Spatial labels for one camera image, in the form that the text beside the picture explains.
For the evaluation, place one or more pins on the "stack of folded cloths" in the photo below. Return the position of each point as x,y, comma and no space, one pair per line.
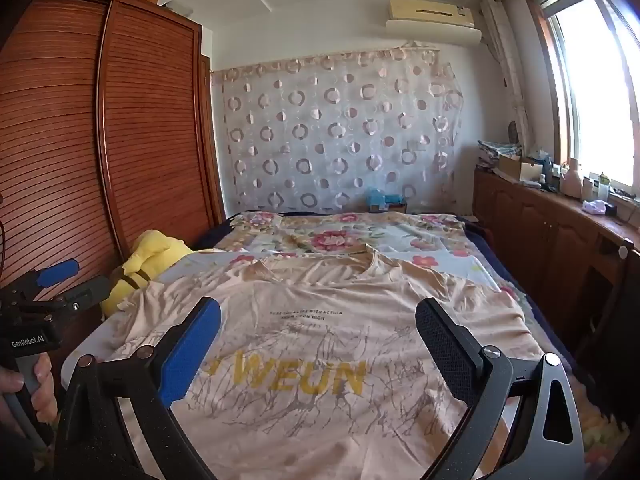
500,150

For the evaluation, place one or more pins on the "white flowered bedsheet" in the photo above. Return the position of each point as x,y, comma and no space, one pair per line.
450,265

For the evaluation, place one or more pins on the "open cardboard box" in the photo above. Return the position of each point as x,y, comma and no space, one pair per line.
510,166

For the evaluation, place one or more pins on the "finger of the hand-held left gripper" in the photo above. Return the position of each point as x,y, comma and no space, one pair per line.
57,272
90,292

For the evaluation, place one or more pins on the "pink bottle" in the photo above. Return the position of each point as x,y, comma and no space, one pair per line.
570,180

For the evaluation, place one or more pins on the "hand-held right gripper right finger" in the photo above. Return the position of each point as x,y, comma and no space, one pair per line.
442,355

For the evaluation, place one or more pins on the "green-capped white bottle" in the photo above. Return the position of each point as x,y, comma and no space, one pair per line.
604,187

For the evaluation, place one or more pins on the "pink floral blanket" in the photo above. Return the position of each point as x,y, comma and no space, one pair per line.
330,237

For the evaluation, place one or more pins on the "window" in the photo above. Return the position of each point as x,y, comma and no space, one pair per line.
600,85

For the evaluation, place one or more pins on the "wooden slatted wardrobe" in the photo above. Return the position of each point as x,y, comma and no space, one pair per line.
150,135

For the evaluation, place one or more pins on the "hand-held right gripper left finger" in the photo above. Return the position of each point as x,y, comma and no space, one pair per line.
192,355

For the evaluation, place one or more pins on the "yellow plush toy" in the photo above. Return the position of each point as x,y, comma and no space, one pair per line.
150,255

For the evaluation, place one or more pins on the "dark oval object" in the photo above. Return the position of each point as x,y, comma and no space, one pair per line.
513,132

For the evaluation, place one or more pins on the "beige window curtain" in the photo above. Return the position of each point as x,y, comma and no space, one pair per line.
507,60

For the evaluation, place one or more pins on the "small brown cardboard box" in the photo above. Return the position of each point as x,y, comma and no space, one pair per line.
392,208

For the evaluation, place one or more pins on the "blue plastic pack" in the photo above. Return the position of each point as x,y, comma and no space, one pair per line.
382,195

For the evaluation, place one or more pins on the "pale purple pouch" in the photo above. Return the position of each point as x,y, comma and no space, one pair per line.
594,207

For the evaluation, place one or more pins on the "person's left hand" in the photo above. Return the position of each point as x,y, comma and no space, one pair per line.
46,390

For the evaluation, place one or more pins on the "teal tissue pack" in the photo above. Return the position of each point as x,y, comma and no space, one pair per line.
542,160

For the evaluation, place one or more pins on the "wooden sideboard cabinet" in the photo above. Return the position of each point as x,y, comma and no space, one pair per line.
540,240

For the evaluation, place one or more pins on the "wall air conditioner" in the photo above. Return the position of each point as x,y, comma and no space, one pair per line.
435,30

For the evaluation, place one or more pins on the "beige t-shirt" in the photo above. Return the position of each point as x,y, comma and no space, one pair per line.
300,410

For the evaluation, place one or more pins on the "sheer circle-patterned curtain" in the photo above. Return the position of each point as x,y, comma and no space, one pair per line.
325,135

